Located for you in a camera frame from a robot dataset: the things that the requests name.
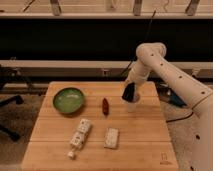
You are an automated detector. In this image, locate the black rectangular eraser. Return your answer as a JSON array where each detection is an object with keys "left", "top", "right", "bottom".
[{"left": 122, "top": 82, "right": 135, "bottom": 102}]

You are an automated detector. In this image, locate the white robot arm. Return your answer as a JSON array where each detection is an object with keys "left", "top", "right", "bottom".
[{"left": 122, "top": 43, "right": 213, "bottom": 171}]

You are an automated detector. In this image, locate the dark red small object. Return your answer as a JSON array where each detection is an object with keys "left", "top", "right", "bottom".
[{"left": 102, "top": 98, "right": 109, "bottom": 116}]

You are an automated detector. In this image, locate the green bowl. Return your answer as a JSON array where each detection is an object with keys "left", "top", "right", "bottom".
[{"left": 53, "top": 87, "right": 85, "bottom": 114}]

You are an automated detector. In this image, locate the white power strip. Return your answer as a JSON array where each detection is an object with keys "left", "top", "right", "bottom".
[{"left": 68, "top": 119, "right": 91, "bottom": 159}]

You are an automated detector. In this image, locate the wooden table board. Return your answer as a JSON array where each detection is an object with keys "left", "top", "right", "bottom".
[{"left": 21, "top": 82, "right": 178, "bottom": 171}]

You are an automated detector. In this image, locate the white rectangular packet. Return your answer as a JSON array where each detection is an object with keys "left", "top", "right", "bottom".
[{"left": 104, "top": 128, "right": 119, "bottom": 149}]

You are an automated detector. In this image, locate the blue box on floor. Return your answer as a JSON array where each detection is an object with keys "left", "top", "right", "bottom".
[{"left": 167, "top": 89, "right": 185, "bottom": 107}]

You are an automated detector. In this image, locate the black office chair base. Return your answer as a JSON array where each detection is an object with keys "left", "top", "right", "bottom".
[{"left": 0, "top": 64, "right": 25, "bottom": 142}]

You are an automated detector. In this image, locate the white wall outlet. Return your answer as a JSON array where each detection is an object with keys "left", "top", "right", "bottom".
[{"left": 101, "top": 69, "right": 110, "bottom": 77}]

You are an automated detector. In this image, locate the black hanging cable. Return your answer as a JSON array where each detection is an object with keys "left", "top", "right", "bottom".
[{"left": 118, "top": 9, "right": 157, "bottom": 78}]

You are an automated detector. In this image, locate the black floor cable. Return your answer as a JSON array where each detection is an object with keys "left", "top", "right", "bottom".
[{"left": 166, "top": 109, "right": 195, "bottom": 124}]

